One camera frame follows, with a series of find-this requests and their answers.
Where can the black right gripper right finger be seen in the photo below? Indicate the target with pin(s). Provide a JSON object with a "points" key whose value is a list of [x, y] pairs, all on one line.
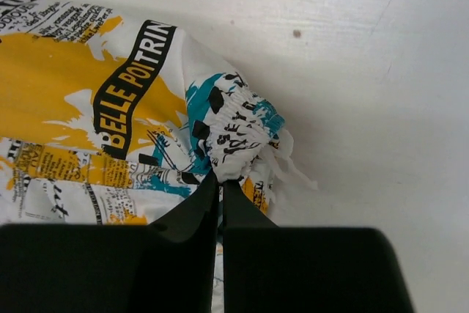
{"points": [[268, 268]]}

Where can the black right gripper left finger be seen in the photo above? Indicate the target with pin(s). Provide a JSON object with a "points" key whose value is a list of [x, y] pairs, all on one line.
{"points": [[166, 266]]}

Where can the white yellow teal printed shorts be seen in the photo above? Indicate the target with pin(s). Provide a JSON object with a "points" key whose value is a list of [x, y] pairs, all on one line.
{"points": [[111, 119]]}

